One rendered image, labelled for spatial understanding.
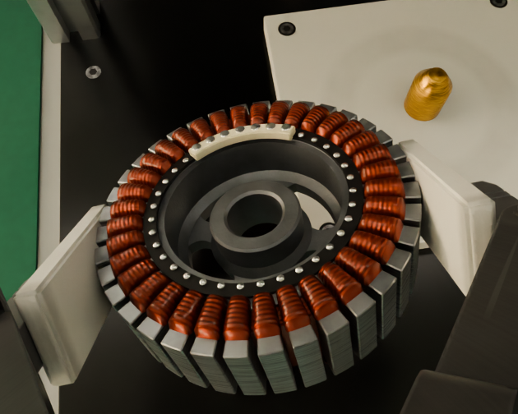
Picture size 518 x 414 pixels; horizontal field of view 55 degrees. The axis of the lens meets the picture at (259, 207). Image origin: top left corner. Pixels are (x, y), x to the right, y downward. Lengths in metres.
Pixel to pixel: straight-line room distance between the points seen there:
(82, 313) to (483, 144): 0.21
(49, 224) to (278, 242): 0.17
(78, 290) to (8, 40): 0.25
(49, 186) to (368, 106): 0.19
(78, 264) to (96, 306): 0.02
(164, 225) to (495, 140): 0.18
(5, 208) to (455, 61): 0.27
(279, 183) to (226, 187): 0.03
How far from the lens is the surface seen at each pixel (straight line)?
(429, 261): 0.26
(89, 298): 0.17
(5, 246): 0.31
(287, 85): 0.28
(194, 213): 0.20
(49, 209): 0.31
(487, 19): 0.33
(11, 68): 0.37
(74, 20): 0.33
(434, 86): 0.26
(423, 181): 0.16
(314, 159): 0.19
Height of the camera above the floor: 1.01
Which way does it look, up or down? 68 degrees down
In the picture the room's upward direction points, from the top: 3 degrees counter-clockwise
